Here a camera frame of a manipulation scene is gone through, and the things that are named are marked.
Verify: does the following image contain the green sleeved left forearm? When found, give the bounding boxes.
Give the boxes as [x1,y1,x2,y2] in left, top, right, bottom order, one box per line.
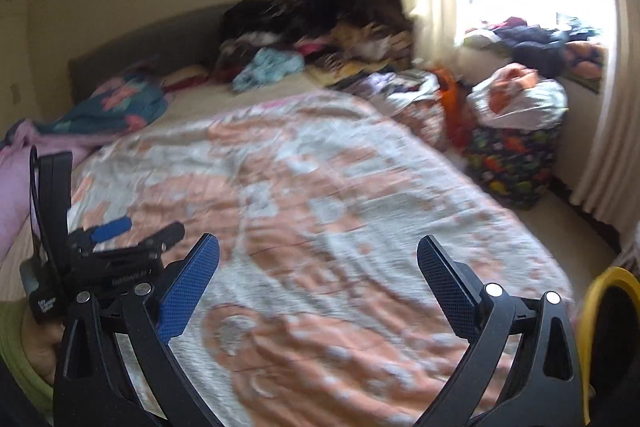
[1,299,64,423]

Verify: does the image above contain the yellow rimmed black trash bin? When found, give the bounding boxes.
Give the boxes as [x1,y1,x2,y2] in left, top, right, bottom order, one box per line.
[576,267,639,426]

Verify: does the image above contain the pink blanket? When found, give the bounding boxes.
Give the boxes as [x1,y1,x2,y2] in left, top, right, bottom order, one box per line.
[0,119,116,259]

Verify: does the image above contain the dinosaur print laundry basket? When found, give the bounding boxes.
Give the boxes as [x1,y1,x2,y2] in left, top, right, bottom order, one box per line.
[464,122,562,210]

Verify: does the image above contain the teal floral pillow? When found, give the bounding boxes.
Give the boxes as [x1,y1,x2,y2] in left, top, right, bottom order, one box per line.
[35,72,168,134]

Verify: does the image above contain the orange white bed blanket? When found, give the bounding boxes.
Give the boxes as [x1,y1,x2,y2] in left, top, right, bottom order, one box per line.
[68,92,573,426]

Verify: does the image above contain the pink floral fabric bag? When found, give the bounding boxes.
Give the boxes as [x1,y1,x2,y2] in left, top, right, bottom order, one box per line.
[393,100,447,150]

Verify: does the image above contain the cream right curtain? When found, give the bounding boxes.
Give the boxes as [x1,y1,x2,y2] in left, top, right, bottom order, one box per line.
[572,0,639,236]

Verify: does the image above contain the orange bag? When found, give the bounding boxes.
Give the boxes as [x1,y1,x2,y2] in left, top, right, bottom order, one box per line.
[432,67,473,150]

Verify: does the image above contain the white plastic bag with clothes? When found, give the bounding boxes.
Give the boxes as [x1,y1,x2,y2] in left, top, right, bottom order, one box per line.
[466,63,568,131]

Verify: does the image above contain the grey bed headboard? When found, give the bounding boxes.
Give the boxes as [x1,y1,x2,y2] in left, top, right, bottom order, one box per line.
[68,4,231,103]

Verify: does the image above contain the light blue garment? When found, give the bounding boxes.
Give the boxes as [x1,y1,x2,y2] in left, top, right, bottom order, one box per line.
[231,48,305,92]

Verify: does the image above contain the clothes pile on windowsill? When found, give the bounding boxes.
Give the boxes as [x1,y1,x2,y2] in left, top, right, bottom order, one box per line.
[462,17,606,84]

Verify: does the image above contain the clothes pile on bed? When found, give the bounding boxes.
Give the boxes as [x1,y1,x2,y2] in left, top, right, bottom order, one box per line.
[213,0,416,86]

